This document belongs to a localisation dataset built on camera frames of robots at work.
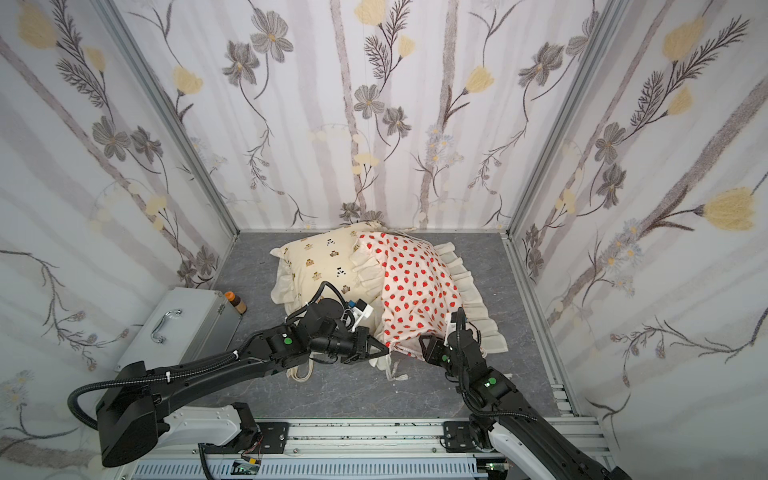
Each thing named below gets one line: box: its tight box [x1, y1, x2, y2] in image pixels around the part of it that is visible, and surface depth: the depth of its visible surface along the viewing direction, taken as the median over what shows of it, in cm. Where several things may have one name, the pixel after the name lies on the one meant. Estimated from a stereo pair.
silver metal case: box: [114, 287, 243, 371], surface depth 80 cm
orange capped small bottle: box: [224, 291, 248, 315], surface depth 92 cm
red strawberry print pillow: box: [350, 231, 509, 355], surface depth 90 cm
